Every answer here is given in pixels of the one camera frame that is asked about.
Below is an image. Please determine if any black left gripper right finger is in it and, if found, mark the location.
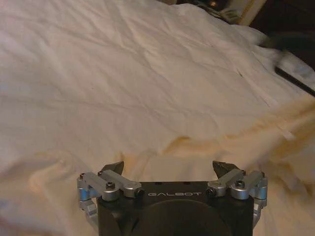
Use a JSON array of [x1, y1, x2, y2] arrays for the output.
[[207, 160, 269, 229]]

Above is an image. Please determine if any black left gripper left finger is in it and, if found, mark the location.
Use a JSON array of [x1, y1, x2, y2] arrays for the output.
[[76, 160, 145, 231]]

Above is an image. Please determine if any white wrinkled bed sheet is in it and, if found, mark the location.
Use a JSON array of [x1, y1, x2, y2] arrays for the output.
[[0, 0, 315, 236]]

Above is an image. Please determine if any cream yellow garment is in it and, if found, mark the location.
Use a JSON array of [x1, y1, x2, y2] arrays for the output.
[[27, 97, 315, 236]]

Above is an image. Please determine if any black bar with pale panel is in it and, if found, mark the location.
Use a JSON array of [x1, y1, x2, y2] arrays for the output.
[[255, 31, 315, 97]]

